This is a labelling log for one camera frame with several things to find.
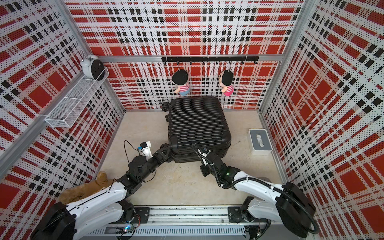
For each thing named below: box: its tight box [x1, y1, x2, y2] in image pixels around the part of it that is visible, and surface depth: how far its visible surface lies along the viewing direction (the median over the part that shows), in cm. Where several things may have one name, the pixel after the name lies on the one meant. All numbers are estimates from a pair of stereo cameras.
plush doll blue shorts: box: [171, 69, 191, 96], surface depth 97 cm
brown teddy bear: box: [58, 171, 115, 205], surface depth 75 cm
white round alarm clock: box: [80, 54, 106, 81], surface depth 80 cm
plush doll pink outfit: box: [218, 70, 234, 96], surface depth 97 cm
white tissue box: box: [248, 128, 273, 155], surface depth 98 cm
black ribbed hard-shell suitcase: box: [161, 96, 232, 163], surface depth 84 cm
